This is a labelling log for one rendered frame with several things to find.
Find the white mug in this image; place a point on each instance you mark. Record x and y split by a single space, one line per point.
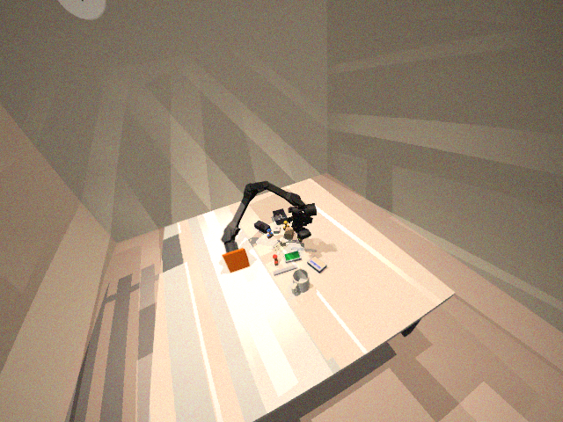
301 281

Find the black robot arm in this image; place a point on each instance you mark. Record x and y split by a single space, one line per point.
299 210

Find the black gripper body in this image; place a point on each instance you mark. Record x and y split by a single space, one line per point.
299 225

